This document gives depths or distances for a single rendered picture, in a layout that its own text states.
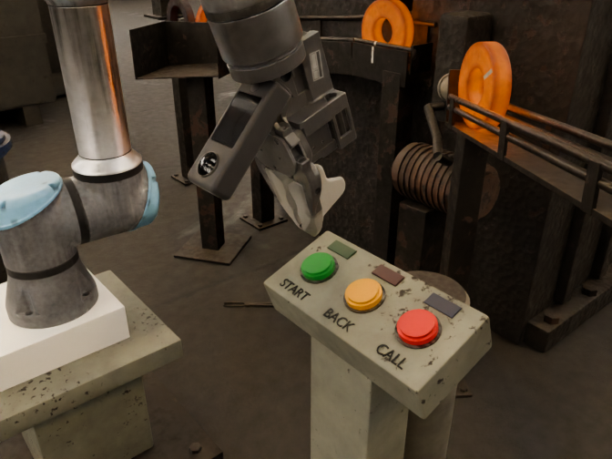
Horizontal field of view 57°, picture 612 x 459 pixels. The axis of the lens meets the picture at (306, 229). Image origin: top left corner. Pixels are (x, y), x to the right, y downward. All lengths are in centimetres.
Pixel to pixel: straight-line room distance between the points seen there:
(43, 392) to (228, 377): 53
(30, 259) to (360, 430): 60
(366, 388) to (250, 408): 75
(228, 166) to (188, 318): 116
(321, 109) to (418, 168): 73
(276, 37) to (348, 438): 45
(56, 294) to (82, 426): 26
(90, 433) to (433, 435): 63
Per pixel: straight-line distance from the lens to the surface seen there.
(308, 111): 54
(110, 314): 105
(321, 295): 63
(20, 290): 105
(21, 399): 103
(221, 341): 154
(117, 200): 100
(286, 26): 50
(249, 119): 51
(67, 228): 100
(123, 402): 117
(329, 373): 67
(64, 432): 115
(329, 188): 59
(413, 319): 57
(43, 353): 104
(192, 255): 192
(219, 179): 50
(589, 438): 142
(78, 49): 94
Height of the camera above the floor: 94
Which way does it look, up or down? 27 degrees down
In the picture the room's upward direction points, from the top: straight up
